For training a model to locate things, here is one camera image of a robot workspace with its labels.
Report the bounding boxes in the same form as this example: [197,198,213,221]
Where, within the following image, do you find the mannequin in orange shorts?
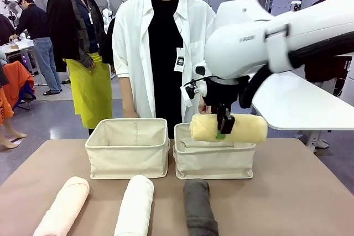
[0,86,27,150]

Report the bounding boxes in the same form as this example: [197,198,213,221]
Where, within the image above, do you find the white towel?
[113,174,155,236]

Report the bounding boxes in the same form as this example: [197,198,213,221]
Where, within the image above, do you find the person's right forearm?
[119,75,139,114]

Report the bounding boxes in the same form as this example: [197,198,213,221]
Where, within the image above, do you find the person in white shirt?
[112,0,218,139]

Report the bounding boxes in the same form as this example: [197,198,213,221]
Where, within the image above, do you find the orange cloth on chair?
[2,60,36,109]

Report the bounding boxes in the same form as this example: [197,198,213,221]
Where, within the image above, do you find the beige fabric basket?
[85,118,170,180]
[173,122,257,180]

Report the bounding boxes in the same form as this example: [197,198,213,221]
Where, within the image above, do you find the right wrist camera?
[180,78,208,107]

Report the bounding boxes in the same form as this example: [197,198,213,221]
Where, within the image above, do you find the grey rolled towel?
[183,178,219,236]

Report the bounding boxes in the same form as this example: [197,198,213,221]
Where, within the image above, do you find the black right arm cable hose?
[239,30,354,109]

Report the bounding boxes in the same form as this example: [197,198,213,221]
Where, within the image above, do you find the white table leg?
[298,130,330,154]

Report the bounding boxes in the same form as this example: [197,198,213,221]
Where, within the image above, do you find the yellow towel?
[189,113,269,144]

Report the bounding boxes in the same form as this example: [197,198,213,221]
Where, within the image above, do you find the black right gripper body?
[203,77,241,115]

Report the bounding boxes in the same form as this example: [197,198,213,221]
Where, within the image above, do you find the white side table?
[250,70,354,131]

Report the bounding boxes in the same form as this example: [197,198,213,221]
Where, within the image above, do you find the person's left hand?
[197,100,213,115]

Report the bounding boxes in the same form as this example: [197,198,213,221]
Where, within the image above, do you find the white hanging name tag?
[173,47,185,72]

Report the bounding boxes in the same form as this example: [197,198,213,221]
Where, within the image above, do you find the mannequin in maroon cardigan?
[304,0,354,98]

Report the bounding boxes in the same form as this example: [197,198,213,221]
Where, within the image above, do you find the pink towel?
[32,176,91,236]

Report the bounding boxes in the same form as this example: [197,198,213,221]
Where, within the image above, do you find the man in black cap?
[8,0,63,96]

